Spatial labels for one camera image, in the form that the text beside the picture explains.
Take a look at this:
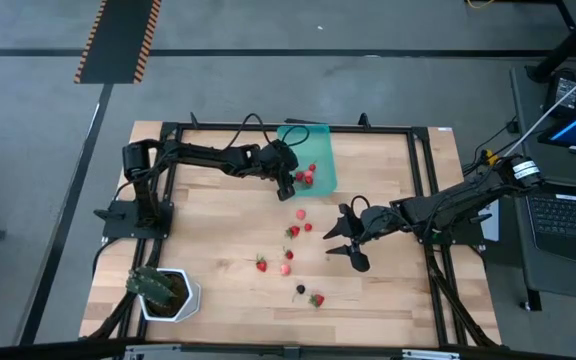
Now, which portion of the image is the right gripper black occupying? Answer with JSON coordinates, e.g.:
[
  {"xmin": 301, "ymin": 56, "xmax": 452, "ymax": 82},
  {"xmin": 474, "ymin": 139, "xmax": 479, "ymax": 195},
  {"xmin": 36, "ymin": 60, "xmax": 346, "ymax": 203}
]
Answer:
[{"xmin": 322, "ymin": 202, "xmax": 405, "ymax": 257}]

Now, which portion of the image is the green cactus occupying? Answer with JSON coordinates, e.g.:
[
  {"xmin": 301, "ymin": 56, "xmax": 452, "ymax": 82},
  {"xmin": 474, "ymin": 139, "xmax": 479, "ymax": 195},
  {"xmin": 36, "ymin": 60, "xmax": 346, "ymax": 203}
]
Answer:
[{"xmin": 125, "ymin": 265, "xmax": 179, "ymax": 309}]

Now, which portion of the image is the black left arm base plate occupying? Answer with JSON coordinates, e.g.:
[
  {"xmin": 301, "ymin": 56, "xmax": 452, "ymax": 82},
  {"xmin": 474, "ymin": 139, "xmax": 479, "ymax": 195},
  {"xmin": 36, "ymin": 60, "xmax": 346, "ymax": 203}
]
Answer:
[{"xmin": 92, "ymin": 202, "xmax": 175, "ymax": 241}]

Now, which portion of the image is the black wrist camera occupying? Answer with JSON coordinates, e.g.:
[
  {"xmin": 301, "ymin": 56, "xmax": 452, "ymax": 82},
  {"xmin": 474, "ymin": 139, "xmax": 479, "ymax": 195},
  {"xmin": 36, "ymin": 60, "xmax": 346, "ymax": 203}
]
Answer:
[
  {"xmin": 348, "ymin": 251, "xmax": 371, "ymax": 274},
  {"xmin": 276, "ymin": 183, "xmax": 297, "ymax": 203}
]

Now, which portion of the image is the thin white rod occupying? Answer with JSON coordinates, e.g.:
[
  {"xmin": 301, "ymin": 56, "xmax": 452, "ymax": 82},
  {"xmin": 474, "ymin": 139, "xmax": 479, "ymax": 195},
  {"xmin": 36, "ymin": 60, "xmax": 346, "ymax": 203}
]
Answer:
[{"xmin": 497, "ymin": 58, "xmax": 576, "ymax": 164}]

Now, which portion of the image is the grey side desk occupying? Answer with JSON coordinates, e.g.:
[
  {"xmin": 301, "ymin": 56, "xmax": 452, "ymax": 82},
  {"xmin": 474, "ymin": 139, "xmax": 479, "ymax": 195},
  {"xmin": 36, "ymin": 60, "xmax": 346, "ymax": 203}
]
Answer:
[{"xmin": 509, "ymin": 63, "xmax": 576, "ymax": 306}]

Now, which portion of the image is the black mat with orange stripes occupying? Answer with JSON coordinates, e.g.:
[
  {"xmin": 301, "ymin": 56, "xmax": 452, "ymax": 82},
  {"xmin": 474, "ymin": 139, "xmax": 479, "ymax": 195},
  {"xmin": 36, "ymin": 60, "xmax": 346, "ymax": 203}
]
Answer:
[{"xmin": 73, "ymin": 0, "xmax": 164, "ymax": 85}]

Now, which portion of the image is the black left wrist camera cable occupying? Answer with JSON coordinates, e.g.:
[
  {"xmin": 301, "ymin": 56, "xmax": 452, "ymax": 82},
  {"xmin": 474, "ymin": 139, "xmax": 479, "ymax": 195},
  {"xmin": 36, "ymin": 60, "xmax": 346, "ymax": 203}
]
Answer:
[{"xmin": 221, "ymin": 112, "xmax": 312, "ymax": 152}]

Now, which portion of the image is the slanted black floor tape strip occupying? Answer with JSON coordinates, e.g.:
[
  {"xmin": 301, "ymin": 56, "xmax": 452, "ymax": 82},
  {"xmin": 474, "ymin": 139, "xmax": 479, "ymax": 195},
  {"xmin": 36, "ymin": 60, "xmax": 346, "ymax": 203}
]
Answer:
[{"xmin": 17, "ymin": 82, "xmax": 115, "ymax": 346}]

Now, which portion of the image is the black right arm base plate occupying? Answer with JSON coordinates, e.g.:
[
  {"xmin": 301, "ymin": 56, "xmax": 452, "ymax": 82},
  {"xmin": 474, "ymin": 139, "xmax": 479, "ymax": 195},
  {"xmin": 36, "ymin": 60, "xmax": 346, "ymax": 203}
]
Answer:
[{"xmin": 416, "ymin": 207, "xmax": 493, "ymax": 247}]

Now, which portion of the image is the teal plastic tupperware container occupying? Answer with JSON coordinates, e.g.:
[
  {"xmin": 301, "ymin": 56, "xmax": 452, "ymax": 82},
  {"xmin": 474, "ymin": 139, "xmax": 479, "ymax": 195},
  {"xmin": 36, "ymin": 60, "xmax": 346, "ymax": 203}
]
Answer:
[{"xmin": 275, "ymin": 123, "xmax": 339, "ymax": 197}]

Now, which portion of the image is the silver metal bracket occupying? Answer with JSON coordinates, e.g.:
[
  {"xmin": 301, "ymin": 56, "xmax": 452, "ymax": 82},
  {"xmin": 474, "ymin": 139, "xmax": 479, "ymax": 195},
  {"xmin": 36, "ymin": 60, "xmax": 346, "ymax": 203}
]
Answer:
[
  {"xmin": 400, "ymin": 348, "xmax": 462, "ymax": 360},
  {"xmin": 123, "ymin": 343, "xmax": 183, "ymax": 360}
]

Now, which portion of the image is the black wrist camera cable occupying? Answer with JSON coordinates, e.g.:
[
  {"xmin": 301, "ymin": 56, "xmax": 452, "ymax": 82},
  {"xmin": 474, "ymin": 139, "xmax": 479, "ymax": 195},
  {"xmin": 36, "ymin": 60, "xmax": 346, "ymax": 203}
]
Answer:
[
  {"xmin": 349, "ymin": 194, "xmax": 373, "ymax": 214},
  {"xmin": 221, "ymin": 112, "xmax": 312, "ymax": 152}
]

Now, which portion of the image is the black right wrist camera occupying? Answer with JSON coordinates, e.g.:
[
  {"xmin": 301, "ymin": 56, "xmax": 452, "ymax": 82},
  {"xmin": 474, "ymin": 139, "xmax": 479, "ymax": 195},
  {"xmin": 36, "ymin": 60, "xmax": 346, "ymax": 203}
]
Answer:
[{"xmin": 348, "ymin": 251, "xmax": 371, "ymax": 274}]

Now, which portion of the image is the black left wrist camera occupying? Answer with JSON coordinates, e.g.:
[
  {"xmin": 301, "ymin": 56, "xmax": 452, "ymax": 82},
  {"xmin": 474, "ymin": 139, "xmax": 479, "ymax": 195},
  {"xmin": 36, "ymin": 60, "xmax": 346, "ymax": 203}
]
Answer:
[{"xmin": 276, "ymin": 183, "xmax": 297, "ymax": 203}]

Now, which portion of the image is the black power adapter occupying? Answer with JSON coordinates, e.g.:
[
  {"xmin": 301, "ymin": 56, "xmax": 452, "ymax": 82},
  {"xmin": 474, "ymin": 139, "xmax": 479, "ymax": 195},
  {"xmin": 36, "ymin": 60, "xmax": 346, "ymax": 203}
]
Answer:
[{"xmin": 544, "ymin": 68, "xmax": 576, "ymax": 120}]

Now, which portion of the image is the white hexagonal plant pot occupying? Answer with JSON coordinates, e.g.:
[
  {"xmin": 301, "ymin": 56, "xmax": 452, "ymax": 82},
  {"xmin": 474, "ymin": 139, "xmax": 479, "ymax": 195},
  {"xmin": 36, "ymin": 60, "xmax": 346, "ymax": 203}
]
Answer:
[{"xmin": 137, "ymin": 267, "xmax": 203, "ymax": 324}]

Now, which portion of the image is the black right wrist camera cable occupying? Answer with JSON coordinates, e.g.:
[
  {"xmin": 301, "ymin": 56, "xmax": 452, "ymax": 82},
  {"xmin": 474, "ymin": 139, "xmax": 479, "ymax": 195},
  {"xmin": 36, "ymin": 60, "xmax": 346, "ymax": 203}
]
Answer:
[{"xmin": 349, "ymin": 194, "xmax": 373, "ymax": 214}]

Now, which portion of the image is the dark grey laptop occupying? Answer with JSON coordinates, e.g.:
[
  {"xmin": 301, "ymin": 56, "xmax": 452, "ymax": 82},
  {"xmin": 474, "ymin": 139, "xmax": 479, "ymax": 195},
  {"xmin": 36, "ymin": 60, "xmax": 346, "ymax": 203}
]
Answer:
[{"xmin": 511, "ymin": 178, "xmax": 576, "ymax": 305}]

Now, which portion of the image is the black stand pole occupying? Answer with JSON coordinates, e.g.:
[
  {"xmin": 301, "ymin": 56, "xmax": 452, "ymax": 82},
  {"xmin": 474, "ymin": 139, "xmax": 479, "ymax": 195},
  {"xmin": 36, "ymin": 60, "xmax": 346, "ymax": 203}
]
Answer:
[{"xmin": 526, "ymin": 0, "xmax": 576, "ymax": 84}]

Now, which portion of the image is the black metal table frame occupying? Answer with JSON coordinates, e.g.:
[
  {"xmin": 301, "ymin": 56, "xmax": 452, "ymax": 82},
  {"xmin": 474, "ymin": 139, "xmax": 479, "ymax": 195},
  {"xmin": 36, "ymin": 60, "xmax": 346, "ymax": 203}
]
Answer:
[{"xmin": 81, "ymin": 111, "xmax": 503, "ymax": 350}]

